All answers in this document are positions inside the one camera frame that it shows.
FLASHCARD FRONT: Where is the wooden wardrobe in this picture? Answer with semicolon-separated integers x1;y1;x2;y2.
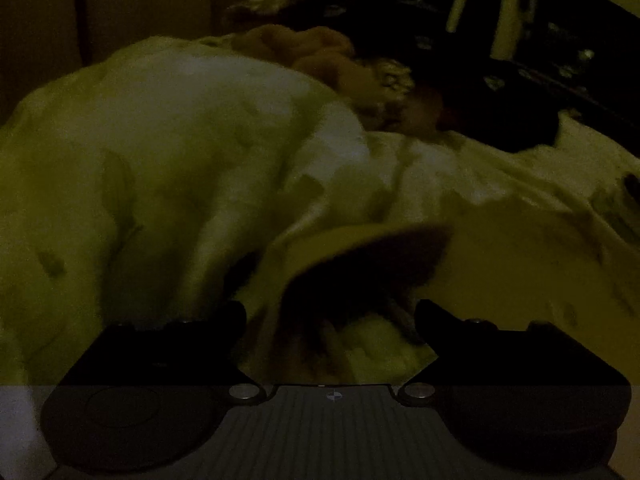
0;0;281;121

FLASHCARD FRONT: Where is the dark floral cloth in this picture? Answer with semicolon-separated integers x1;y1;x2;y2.
345;0;561;153

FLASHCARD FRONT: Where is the dark furniture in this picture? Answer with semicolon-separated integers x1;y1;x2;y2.
492;0;640;133

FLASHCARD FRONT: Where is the white blanket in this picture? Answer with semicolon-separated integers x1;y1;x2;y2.
0;32;640;386

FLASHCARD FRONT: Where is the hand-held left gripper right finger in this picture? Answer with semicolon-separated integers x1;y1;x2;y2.
395;299;632;407

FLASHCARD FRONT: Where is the orange crumpled cloth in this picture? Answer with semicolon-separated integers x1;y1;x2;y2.
240;24;386;96

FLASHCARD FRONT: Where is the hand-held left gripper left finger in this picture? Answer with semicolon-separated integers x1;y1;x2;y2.
55;301;266;405

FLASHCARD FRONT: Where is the small pale garment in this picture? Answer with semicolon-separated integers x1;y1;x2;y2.
235;221;457;386

